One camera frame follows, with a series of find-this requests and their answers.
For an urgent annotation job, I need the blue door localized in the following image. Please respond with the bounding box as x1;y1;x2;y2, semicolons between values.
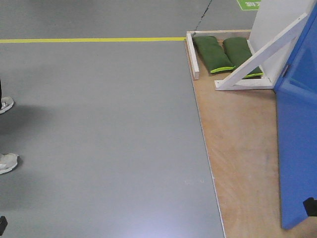
274;7;317;230

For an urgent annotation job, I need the plywood door platform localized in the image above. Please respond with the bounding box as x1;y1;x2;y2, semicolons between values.
184;29;317;238

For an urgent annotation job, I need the green sandbag left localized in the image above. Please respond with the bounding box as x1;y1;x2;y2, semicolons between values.
193;36;235;74

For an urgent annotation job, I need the green sandbag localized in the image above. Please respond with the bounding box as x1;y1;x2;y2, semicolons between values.
193;36;235;74
222;37;252;70

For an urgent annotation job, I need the white triangular brace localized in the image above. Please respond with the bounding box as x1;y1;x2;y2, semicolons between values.
214;13;308;91

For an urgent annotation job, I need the green sandbag right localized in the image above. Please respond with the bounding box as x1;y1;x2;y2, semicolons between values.
222;37;252;70

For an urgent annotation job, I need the green floor sign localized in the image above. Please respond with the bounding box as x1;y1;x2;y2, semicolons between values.
237;0;261;11

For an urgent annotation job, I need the yellow floor tape line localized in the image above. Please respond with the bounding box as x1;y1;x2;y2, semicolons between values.
0;37;186;44

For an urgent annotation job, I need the black robot part right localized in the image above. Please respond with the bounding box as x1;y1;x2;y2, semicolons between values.
303;197;317;217

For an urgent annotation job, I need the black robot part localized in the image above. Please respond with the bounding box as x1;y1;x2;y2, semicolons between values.
303;197;317;217
0;216;8;235

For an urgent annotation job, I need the black robot part left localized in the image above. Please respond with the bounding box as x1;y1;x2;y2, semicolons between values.
0;216;8;235

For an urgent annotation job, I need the white wooden side rail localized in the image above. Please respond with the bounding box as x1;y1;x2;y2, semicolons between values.
186;32;200;80

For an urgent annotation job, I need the white wall panel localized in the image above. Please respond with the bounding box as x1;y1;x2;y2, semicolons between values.
249;0;316;85

